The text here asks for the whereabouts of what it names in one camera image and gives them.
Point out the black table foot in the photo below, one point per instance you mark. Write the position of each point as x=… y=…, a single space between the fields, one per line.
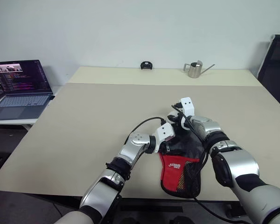
x=234 y=211

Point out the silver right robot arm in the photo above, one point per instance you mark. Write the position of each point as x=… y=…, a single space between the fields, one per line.
x=238 y=163

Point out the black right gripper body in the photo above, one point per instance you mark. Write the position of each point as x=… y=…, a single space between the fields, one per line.
x=177 y=107

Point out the steel watering can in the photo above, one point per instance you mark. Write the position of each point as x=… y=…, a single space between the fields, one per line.
x=194 y=70

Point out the black red paddle case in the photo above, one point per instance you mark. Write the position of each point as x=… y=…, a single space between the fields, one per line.
x=175 y=177

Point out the grey open laptop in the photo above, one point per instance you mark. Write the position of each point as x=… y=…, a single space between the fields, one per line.
x=23 y=102

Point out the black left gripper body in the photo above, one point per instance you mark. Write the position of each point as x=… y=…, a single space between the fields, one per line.
x=168 y=148

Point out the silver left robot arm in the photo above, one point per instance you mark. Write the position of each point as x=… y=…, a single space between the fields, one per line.
x=135 y=144

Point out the black table crossbar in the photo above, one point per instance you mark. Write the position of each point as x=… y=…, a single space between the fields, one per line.
x=151 y=208

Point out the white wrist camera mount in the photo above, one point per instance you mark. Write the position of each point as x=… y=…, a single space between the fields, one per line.
x=164 y=133
x=186 y=105

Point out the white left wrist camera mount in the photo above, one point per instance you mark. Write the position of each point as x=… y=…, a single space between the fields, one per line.
x=164 y=133

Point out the black computer mouse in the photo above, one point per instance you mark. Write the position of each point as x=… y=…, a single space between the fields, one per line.
x=52 y=97

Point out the small black clamp device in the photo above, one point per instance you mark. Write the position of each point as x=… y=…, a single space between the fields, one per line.
x=146 y=65

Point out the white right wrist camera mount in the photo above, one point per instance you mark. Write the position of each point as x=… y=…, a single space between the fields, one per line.
x=186 y=105

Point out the black office chair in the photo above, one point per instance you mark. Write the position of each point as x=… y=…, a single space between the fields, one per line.
x=276 y=70

